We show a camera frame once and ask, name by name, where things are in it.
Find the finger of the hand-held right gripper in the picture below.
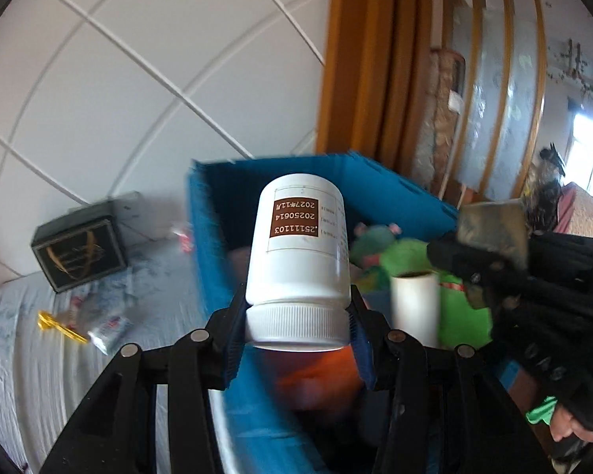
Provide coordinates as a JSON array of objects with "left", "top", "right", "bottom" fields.
[{"left": 426, "top": 234, "right": 512, "bottom": 287}]

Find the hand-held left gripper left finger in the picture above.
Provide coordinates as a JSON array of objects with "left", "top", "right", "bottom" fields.
[{"left": 40, "top": 284, "right": 250, "bottom": 474}]

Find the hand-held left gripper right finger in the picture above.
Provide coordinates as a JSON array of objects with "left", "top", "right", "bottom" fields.
[{"left": 348, "top": 286, "right": 549, "bottom": 474}]

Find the olive small box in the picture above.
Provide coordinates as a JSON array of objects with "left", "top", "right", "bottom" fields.
[{"left": 456, "top": 199, "right": 531, "bottom": 272}]

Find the green plush cloth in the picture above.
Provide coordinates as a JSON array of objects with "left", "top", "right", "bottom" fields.
[{"left": 380, "top": 239, "right": 495, "bottom": 349}]

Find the teal and pink plush toy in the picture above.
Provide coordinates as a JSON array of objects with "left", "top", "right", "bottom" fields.
[{"left": 351, "top": 222, "right": 403, "bottom": 273}]

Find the white plastic bottle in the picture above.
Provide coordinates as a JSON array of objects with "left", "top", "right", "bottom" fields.
[{"left": 244, "top": 174, "right": 353, "bottom": 354}]

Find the blue plastic storage container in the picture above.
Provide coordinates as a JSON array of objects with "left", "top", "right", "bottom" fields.
[{"left": 185, "top": 152, "right": 525, "bottom": 474}]

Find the person's right hand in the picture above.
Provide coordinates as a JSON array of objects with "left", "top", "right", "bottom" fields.
[{"left": 548, "top": 402, "right": 592, "bottom": 444}]

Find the orange plush toy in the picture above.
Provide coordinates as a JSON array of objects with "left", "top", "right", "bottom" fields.
[{"left": 272, "top": 346, "right": 371, "bottom": 406}]

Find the white paper roll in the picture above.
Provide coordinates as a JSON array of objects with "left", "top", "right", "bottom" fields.
[{"left": 391, "top": 271, "right": 442, "bottom": 349}]

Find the small red white packet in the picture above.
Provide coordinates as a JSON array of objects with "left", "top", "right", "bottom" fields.
[{"left": 170, "top": 227, "right": 195, "bottom": 252}]

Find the green clothing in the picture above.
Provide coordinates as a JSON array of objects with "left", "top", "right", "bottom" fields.
[{"left": 526, "top": 397, "right": 559, "bottom": 425}]

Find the dark cloth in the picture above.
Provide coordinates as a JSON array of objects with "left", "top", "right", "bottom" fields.
[{"left": 524, "top": 142, "right": 571, "bottom": 230}]

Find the white and red small box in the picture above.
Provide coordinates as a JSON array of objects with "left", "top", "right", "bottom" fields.
[{"left": 86, "top": 313, "right": 135, "bottom": 355}]

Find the rolled patterned mat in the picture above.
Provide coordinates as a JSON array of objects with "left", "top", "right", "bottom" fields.
[{"left": 415, "top": 49, "right": 465, "bottom": 196}]

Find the frosted glass wooden door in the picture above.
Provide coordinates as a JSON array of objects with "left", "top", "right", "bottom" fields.
[{"left": 440, "top": 0, "right": 547, "bottom": 205}]

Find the black gift box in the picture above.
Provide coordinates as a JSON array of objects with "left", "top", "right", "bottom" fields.
[{"left": 32, "top": 205, "right": 129, "bottom": 293}]

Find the gold yellow wrapper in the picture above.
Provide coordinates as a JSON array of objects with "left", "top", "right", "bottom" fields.
[{"left": 37, "top": 310, "right": 89, "bottom": 345}]

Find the grey wall socket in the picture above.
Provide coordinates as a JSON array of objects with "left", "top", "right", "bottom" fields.
[{"left": 111, "top": 192, "right": 142, "bottom": 220}]

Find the wooden frame post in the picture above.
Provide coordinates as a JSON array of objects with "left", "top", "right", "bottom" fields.
[{"left": 316, "top": 0, "right": 443, "bottom": 193}]

